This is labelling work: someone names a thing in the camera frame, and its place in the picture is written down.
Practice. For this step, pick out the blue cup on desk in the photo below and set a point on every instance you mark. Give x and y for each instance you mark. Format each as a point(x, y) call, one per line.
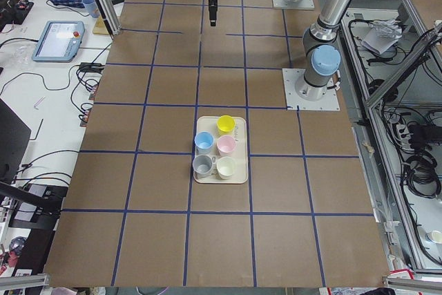
point(91, 8)

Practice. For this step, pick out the yellow plastic cup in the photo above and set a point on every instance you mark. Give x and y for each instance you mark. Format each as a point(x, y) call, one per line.
point(225, 125)

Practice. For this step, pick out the blue plastic cup on tray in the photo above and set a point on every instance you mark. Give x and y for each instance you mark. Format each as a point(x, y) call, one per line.
point(203, 142)

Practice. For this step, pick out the pink plastic cup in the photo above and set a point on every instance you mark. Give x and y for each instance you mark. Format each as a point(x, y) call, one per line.
point(226, 145)

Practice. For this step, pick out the grey plastic cup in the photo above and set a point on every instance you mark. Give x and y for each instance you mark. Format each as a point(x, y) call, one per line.
point(202, 165)

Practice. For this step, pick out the cream white plastic cup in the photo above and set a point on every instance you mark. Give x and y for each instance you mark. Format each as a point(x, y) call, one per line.
point(226, 167)

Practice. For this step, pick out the wooden stand base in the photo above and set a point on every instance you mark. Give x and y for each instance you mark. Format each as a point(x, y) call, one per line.
point(101, 27)

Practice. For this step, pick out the cream serving tray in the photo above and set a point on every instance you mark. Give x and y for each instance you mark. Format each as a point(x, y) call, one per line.
point(240, 155)

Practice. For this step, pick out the near teach pendant tablet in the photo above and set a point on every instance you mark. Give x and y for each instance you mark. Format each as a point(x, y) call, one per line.
point(59, 42)

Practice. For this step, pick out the crumpled white paper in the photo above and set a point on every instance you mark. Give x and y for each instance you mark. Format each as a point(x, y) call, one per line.
point(383, 35)

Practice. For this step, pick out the black monitor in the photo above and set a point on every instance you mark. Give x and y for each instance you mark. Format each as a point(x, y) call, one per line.
point(15, 135)

